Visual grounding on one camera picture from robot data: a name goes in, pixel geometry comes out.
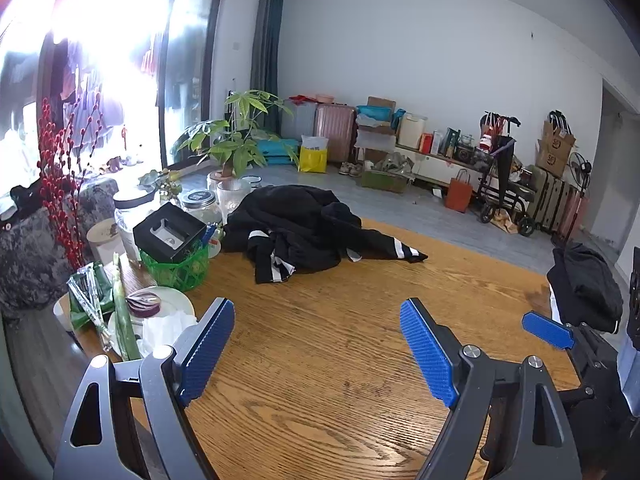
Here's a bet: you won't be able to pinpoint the white plant pot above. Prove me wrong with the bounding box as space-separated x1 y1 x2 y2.
216 179 252 223

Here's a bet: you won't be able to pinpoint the grey patterned sofa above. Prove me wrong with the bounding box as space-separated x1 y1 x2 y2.
0 175 121 321

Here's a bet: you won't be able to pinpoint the red berry branches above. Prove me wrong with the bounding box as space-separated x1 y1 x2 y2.
37 97 101 271

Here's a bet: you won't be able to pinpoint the white plate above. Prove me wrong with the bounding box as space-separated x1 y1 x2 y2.
107 286 196 356

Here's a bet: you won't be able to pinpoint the pink suitcase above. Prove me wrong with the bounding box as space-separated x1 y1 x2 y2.
314 102 358 163
562 192 590 241

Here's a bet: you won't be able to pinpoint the translucent storage box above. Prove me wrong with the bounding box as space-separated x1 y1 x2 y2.
281 99 318 141

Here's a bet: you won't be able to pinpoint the white cup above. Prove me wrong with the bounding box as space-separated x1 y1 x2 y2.
86 219 121 261

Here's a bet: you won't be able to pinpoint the black white-striped jacket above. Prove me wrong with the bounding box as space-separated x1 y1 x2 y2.
220 185 430 285

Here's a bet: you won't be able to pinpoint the yellow shopping bag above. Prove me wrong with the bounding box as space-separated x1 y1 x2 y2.
298 135 330 173

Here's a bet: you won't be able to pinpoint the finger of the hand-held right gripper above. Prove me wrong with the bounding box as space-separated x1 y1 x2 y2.
522 311 576 351

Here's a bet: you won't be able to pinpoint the green plastic basket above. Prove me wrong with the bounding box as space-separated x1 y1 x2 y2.
139 247 211 293

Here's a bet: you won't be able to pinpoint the olive suitcase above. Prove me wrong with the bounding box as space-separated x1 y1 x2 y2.
527 167 576 233

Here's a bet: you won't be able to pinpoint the black box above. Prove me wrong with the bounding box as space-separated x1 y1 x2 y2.
132 202 208 264

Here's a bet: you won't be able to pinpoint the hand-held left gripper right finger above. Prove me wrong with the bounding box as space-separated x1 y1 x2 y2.
399 297 583 480

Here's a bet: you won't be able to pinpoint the green box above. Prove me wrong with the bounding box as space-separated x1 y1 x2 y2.
361 157 415 194

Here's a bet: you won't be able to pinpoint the cream box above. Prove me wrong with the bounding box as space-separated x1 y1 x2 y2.
397 112 429 150

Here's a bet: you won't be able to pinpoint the green snack packet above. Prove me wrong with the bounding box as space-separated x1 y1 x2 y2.
67 262 118 333

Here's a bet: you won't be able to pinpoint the white tissue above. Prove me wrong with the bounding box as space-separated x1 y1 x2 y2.
136 310 198 358

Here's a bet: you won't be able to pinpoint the green cucumber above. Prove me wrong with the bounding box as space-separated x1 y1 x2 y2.
112 252 143 361

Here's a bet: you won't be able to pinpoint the black folded garment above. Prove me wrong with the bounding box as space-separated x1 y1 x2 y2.
546 242 624 333

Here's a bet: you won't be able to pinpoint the black folding cart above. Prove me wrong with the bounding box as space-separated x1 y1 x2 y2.
475 112 536 237

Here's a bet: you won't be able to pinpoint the grey curtain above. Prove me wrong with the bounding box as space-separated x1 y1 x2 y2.
250 0 288 133

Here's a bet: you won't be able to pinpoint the black framed glass door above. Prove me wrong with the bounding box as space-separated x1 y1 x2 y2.
155 0 231 171

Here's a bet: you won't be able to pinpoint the printed cardboard box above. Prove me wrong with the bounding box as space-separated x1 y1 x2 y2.
535 119 577 178

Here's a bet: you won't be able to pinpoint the black standing fan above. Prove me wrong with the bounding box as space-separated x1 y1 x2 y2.
567 151 593 251

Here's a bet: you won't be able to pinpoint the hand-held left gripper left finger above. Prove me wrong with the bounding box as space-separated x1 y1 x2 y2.
52 297 236 480

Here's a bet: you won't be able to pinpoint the halved red onion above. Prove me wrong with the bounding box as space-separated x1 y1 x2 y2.
125 292 163 318

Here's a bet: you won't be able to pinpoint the potted green plant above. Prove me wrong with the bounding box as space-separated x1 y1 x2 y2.
172 89 301 193

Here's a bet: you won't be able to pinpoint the teal suitcase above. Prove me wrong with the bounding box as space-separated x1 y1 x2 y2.
255 137 301 166

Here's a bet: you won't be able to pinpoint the white low cabinet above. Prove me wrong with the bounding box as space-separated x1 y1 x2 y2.
395 142 501 196

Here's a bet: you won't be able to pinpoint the orange paper bag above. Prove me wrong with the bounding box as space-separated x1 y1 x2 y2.
444 169 473 212

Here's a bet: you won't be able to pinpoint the glass jar black lid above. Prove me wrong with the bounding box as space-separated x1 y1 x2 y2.
114 191 158 266
180 189 223 228

